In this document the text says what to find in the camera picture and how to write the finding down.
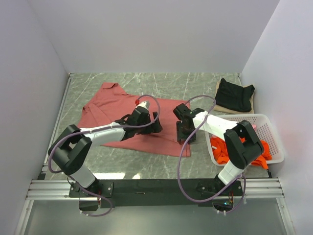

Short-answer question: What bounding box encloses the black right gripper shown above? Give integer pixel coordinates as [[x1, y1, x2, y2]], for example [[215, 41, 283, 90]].
[[177, 121, 197, 144]]

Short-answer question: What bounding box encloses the dusty red polo shirt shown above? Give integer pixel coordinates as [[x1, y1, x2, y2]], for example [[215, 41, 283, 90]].
[[77, 82, 191, 157]]

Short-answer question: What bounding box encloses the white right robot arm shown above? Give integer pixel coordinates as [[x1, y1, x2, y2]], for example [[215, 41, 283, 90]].
[[173, 103, 264, 195]]

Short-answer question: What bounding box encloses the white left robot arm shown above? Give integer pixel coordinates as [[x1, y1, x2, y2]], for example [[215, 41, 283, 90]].
[[48, 105, 162, 197]]

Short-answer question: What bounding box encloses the orange t shirt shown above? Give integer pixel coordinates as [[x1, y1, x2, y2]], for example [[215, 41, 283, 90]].
[[210, 136, 272, 169]]

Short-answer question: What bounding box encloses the beige folded t shirt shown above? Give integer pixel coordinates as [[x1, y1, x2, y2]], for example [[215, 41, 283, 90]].
[[214, 82, 255, 116]]

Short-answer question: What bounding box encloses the black folded t shirt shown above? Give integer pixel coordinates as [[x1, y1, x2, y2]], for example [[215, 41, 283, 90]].
[[214, 78, 255, 112]]

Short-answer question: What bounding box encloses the white plastic laundry basket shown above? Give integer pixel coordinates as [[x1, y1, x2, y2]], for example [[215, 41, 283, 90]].
[[220, 114, 285, 166]]

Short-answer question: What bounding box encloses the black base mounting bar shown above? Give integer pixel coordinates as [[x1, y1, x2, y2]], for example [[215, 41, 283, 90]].
[[69, 179, 244, 211]]

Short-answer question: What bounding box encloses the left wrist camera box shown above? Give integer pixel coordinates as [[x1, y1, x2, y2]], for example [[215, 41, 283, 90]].
[[135, 100, 150, 113]]

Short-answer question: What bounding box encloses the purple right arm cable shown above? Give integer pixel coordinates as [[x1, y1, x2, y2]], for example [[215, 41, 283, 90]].
[[177, 94, 246, 215]]

